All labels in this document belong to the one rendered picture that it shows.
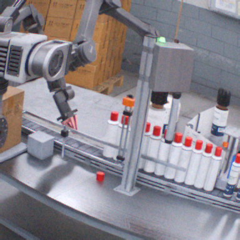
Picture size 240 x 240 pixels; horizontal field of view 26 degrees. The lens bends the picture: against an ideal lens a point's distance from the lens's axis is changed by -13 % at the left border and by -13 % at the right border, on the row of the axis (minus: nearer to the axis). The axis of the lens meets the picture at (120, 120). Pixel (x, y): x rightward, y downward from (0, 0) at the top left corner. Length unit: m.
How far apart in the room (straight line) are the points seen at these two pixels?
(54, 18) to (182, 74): 3.84
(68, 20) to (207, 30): 1.90
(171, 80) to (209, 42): 4.62
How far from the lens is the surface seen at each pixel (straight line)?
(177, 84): 2.20
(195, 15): 6.79
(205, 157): 2.30
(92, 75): 5.82
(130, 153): 2.30
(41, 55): 1.74
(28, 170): 2.41
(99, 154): 2.56
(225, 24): 6.68
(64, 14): 5.86
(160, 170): 2.42
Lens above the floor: 1.91
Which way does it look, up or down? 20 degrees down
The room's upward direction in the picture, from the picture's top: 9 degrees clockwise
